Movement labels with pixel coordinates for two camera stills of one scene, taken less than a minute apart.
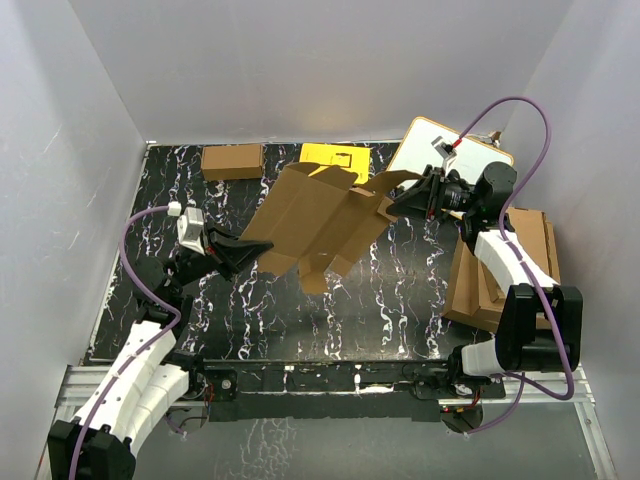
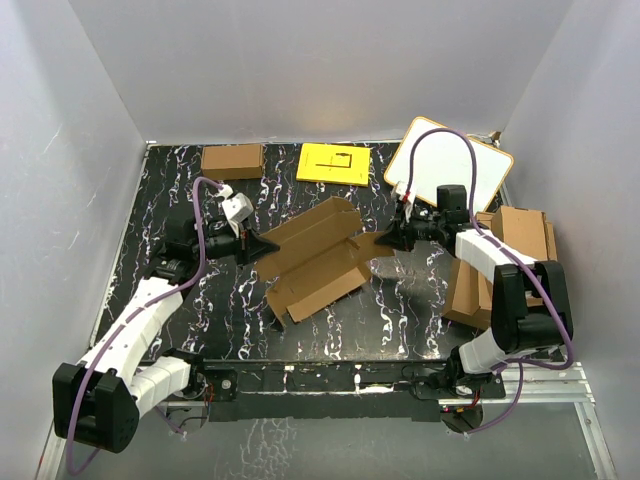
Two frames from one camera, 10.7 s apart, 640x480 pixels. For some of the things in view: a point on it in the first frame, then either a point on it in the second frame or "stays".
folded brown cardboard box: (232, 162) stays
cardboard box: (317, 219) to (318, 257)
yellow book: (354, 159) stays
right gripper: (412, 203) to (396, 237)
